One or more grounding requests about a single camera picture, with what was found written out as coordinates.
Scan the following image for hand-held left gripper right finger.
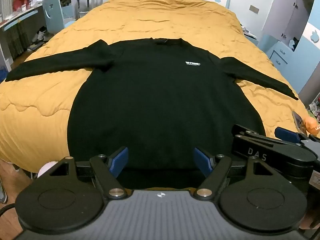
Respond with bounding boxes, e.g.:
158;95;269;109
194;147;276;200

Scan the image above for papers on nightstand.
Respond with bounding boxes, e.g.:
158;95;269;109
241;24;258;46

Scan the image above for black long-sleeve sweater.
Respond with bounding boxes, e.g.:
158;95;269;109
5;37;299;189

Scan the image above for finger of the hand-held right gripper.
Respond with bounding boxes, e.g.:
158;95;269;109
231;124;273;143
274;127;310;145

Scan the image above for red bag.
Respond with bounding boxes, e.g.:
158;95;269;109
13;0;34;12

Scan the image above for mustard yellow bed blanket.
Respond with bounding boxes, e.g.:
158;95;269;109
0;0;308;180

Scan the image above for black cable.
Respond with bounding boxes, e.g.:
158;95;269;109
0;202;16;219

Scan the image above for pair of shoes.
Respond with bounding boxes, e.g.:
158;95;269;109
32;29;49;42

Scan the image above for white and blue desk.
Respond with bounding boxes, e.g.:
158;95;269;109
0;0;78;71

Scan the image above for orange toy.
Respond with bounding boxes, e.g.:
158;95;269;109
304;117;320;137

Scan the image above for light blue chair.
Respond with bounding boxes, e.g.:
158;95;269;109
42;0;76;35

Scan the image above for light blue nightstand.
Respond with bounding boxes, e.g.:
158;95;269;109
259;34;295;73

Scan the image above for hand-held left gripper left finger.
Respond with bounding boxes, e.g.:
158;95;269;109
47;146;129;200

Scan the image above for lilac and blue wardrobe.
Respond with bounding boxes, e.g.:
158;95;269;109
261;0;320;53

